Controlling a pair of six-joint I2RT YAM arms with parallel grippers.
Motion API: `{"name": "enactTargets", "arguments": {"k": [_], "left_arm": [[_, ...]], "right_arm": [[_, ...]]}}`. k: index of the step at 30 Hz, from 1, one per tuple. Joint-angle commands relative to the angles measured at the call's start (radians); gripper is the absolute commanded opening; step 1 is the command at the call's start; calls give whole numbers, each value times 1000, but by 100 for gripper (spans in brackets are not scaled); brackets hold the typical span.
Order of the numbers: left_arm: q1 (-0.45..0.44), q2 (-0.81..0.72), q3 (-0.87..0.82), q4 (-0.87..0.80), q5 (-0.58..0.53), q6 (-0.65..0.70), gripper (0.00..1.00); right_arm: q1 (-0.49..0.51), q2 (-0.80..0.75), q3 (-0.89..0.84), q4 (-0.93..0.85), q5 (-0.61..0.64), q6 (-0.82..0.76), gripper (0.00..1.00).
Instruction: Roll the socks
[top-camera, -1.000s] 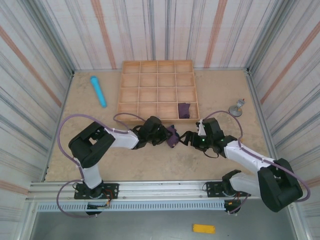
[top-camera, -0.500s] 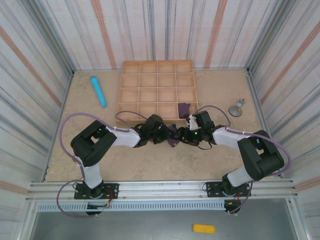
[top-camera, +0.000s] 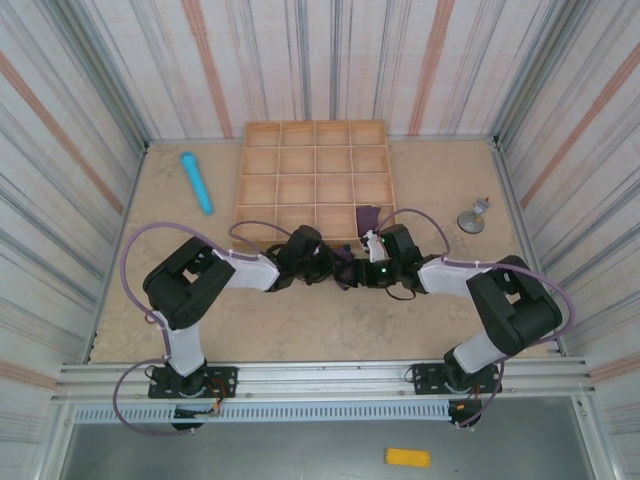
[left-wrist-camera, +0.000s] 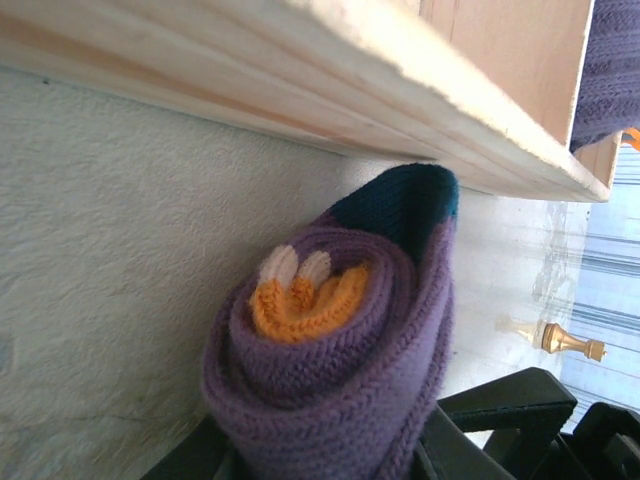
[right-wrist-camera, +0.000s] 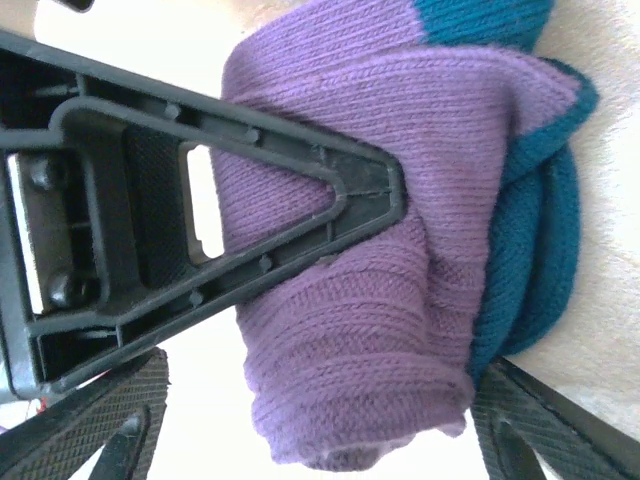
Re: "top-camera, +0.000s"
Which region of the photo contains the wooden compartment tray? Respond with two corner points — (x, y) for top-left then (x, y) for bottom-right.
(233, 119), (400, 247)

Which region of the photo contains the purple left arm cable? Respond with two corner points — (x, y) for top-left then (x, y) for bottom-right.
(113, 222), (281, 436)

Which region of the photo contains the aluminium mounting rail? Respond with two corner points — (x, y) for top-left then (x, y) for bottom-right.
(49, 355), (599, 406)

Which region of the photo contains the yellow block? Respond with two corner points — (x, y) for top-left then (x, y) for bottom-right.
(384, 448), (432, 469)

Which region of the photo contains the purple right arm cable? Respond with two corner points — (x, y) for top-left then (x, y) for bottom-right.
(378, 208), (575, 430)

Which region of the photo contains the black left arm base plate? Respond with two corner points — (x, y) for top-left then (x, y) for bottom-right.
(148, 366), (239, 400)

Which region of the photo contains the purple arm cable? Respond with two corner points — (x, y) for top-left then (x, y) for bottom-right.
(113, 222), (281, 436)
(378, 208), (575, 430)

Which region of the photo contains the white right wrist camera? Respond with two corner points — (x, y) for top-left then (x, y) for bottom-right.
(358, 229), (389, 264)

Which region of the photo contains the slotted grey cable duct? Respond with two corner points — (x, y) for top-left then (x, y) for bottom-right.
(72, 402), (454, 424)

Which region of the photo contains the light blue plastic tube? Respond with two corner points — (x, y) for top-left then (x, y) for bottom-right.
(179, 151), (215, 217)

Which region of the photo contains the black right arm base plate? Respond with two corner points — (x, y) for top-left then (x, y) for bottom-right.
(410, 363), (503, 396)

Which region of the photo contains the small grey metal stand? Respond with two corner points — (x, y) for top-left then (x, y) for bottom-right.
(457, 196), (492, 235)

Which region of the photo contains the purple ribbed sock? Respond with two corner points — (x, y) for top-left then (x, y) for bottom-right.
(355, 203), (382, 236)
(332, 243), (360, 292)

